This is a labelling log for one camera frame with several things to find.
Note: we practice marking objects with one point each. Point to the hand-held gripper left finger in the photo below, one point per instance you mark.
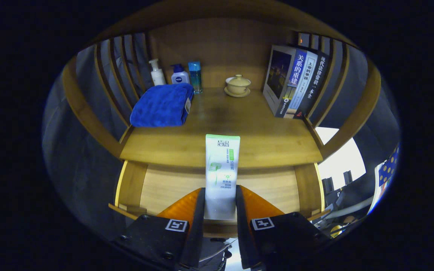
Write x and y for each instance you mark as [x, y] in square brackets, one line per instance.
[194, 226]

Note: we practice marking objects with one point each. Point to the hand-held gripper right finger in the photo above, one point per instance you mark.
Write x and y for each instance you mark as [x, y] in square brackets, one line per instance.
[244, 233]

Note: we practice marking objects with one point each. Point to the wooden drawer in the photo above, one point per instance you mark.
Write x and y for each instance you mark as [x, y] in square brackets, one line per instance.
[171, 188]

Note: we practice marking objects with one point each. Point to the white and green tube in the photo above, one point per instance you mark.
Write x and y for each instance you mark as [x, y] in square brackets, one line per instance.
[222, 169]

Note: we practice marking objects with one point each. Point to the wooden countertop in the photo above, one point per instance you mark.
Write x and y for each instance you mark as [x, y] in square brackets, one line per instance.
[239, 128]

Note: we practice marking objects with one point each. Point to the black device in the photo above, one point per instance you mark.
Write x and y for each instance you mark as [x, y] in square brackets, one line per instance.
[327, 185]

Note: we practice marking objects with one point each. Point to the white box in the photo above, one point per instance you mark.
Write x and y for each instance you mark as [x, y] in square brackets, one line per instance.
[337, 162]

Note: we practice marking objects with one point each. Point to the small black block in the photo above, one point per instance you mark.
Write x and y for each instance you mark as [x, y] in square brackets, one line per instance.
[347, 177]

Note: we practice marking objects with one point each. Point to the folded blue towel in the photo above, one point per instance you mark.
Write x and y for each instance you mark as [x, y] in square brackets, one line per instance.
[160, 105]

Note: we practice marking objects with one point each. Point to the black backdrop cloth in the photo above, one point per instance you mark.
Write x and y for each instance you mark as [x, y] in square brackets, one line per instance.
[74, 158]

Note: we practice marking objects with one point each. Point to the beige saucer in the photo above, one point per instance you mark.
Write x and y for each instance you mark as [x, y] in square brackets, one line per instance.
[236, 94]

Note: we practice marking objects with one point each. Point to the beige lidded tea cup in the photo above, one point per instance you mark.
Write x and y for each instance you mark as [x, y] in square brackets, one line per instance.
[238, 84]

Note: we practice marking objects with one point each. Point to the teal bottle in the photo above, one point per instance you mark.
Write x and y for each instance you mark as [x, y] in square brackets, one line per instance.
[195, 77]

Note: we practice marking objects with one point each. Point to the white bottle with blue cap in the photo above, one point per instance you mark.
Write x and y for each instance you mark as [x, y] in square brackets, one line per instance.
[179, 77]

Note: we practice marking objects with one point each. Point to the white pump bottle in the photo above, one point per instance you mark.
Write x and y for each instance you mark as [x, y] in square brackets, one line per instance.
[158, 77]

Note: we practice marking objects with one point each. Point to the book with pale spine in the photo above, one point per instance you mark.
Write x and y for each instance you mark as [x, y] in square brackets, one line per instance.
[303, 86]

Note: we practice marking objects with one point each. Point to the blue dotted gift bag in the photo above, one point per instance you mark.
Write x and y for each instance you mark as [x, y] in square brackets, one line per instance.
[388, 167]

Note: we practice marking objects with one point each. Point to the thick book with blue spine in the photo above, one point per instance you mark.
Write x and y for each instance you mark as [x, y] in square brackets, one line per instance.
[279, 75]

